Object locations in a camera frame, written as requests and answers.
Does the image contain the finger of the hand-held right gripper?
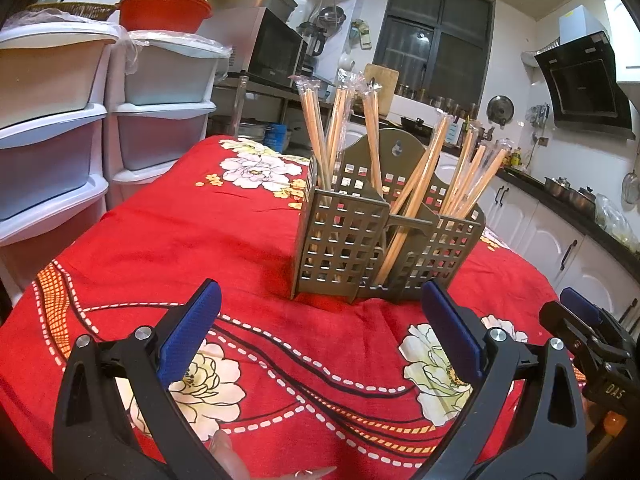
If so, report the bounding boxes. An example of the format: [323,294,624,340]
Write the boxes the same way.
[559,287,626,341]
[538,300,608,368]

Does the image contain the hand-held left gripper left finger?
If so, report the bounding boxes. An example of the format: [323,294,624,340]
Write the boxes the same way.
[51,278,223,480]

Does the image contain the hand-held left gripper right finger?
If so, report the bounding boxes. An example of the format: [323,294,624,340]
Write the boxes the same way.
[417,280,587,480]

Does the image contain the grey perforated utensil holder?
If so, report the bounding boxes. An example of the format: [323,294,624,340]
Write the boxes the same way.
[291,127,486,306]

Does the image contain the set of wooden chopsticks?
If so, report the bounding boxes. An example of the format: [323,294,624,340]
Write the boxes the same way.
[289,70,511,286]

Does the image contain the person's left hand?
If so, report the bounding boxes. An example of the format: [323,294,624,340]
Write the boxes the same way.
[209,429,338,480]

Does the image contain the white kitchen cabinets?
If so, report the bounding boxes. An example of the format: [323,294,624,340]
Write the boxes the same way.
[345,120,640,321]

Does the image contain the clear plastic bag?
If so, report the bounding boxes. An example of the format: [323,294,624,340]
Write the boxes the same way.
[595,194,640,248]

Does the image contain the steel cooking pot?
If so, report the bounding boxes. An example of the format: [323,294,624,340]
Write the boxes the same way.
[570,186,598,211]
[544,176,573,201]

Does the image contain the red floral blanket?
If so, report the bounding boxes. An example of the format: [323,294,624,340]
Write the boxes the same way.
[0,135,576,480]

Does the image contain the black kitchen countertop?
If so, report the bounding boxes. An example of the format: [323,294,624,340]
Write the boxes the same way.
[350,115,640,281]

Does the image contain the white plastic drawer unit right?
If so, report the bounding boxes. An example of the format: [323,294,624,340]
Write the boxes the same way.
[107,30,231,211]

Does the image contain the steel stockpot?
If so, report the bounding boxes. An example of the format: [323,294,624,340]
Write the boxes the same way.
[235,120,273,143]

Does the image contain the blue plastic jug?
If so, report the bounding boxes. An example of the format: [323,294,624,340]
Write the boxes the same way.
[270,124,292,153]

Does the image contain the steel pot lid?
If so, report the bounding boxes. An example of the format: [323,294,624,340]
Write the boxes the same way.
[487,95,515,127]

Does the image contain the white plastic drawer units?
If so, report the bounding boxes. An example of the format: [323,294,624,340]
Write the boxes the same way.
[0,22,121,306]

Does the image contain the black range hood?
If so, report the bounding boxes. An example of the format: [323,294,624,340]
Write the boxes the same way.
[522,5,636,138]

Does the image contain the steel kitchen table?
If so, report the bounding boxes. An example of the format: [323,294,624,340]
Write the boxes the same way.
[212,72,351,136]

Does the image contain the wooden cutting board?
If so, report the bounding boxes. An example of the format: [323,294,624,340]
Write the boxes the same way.
[362,63,400,113]

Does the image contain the black microwave oven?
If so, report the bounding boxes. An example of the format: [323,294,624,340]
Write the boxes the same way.
[245,7,308,81]

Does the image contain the dark window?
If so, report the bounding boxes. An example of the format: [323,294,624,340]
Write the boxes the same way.
[372,0,493,111]

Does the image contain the black blender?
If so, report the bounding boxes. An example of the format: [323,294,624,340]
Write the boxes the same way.
[299,22,328,73]

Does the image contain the red plastic basin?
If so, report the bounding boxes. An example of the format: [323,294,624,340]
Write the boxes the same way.
[117,0,213,33]

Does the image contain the steel tray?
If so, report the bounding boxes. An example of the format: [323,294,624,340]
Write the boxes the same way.
[207,0,298,21]

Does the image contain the woven basket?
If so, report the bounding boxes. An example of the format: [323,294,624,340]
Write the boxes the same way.
[27,2,118,22]

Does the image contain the wire strainer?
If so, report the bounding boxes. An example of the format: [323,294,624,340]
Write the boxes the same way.
[622,170,640,206]

